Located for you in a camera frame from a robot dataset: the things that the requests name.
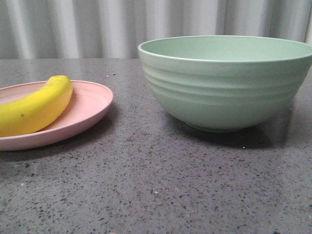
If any yellow banana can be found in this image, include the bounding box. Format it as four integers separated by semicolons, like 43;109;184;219
0;75;73;137

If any pink plate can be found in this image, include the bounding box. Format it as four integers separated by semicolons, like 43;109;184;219
0;80;114;151

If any green ribbed bowl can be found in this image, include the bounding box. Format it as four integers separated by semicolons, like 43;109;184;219
138;36;312;132

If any grey pleated curtain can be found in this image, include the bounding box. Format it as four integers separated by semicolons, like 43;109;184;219
0;0;312;59

